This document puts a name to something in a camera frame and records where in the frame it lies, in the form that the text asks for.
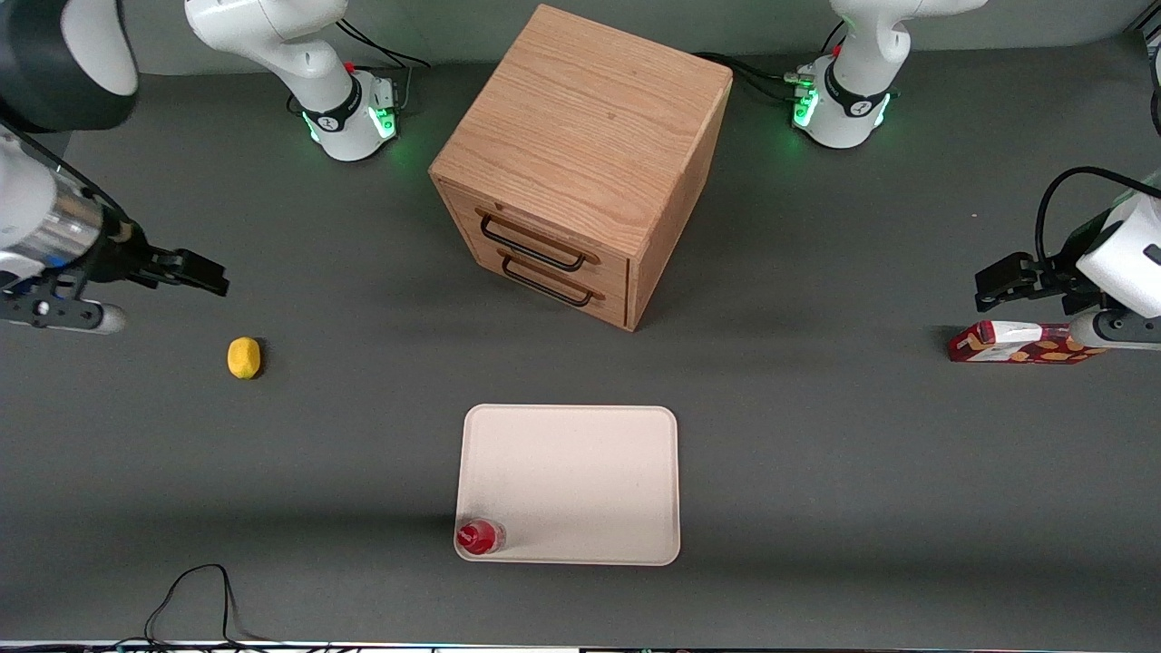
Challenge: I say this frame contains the black right arm base cables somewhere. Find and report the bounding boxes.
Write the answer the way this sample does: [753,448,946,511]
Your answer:
[336,18,434,112]

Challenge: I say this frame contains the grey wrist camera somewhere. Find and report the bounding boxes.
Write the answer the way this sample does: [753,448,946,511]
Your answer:
[1068,308,1161,352]
[0,290,129,336]

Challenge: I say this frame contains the thin black looped cable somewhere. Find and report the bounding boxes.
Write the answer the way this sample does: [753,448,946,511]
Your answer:
[143,563,268,650]

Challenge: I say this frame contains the black metal drawer handle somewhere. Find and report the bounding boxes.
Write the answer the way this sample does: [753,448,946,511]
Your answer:
[497,249,607,308]
[475,208,601,273]

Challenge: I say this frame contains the yellow lemon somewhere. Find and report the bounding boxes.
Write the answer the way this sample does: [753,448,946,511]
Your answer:
[227,336,263,380]

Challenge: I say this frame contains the red snack box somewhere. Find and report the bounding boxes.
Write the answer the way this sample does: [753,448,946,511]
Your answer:
[947,320,1109,365]

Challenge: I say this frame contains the beige plastic tray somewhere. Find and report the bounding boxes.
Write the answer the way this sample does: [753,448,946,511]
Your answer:
[454,404,681,567]

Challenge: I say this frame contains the red coke bottle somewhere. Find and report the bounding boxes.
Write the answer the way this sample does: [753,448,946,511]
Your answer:
[456,517,507,557]

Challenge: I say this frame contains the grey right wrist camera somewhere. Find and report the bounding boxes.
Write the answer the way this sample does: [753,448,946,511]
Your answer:
[0,290,129,336]

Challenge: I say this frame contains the wooden drawer cabinet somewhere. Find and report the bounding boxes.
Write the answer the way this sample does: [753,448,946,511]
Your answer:
[428,4,734,333]

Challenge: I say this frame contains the black arm base cables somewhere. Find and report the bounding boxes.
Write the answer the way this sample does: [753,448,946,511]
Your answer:
[694,52,817,106]
[336,18,434,112]

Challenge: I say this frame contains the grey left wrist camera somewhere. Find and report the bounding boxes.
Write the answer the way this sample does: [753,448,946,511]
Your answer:
[1068,308,1161,352]

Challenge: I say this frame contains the black left arm base cables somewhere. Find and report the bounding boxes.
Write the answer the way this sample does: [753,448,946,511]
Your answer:
[694,52,817,106]

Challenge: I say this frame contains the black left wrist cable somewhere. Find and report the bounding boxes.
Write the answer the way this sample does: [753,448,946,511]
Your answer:
[1036,166,1161,266]

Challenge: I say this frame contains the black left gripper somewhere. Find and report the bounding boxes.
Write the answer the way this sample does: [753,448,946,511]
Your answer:
[975,210,1113,315]

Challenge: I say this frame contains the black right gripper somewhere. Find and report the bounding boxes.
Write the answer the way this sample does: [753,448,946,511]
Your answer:
[82,218,230,298]

